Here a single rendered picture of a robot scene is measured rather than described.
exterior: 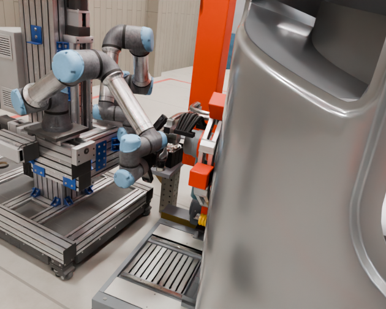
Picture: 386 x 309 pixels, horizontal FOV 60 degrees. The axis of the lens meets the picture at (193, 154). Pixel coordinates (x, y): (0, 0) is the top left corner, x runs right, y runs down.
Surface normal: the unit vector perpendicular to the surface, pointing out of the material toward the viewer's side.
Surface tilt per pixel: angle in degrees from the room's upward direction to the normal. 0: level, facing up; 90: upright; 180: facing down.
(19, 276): 0
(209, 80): 90
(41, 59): 90
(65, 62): 86
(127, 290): 0
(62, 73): 86
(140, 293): 0
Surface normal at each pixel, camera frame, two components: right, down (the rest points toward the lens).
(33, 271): 0.11, -0.91
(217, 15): -0.35, 0.34
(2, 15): 0.88, 0.28
